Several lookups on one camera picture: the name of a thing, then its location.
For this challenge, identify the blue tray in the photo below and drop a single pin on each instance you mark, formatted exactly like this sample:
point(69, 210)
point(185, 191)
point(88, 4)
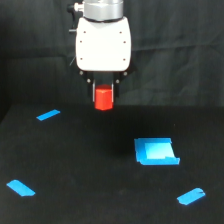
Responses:
point(155, 151)

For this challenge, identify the blue tape strip front right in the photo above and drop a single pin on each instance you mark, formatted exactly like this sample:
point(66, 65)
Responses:
point(191, 196)

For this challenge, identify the blue tape strip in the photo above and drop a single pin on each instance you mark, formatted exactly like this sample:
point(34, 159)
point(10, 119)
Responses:
point(20, 188)
point(48, 115)
point(191, 196)

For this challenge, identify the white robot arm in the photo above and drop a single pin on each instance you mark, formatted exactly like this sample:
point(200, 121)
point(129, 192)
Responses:
point(98, 11)

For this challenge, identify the red hexagonal block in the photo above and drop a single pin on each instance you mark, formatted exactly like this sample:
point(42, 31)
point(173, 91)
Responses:
point(103, 97)

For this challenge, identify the blue tape strip front left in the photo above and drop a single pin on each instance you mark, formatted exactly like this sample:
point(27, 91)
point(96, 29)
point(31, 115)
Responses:
point(20, 188)

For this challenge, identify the blue tape strip back left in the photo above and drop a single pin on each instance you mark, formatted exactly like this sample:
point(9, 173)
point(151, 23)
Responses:
point(48, 115)

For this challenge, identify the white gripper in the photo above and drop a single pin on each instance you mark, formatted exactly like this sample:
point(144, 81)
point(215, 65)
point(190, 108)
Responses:
point(103, 47)

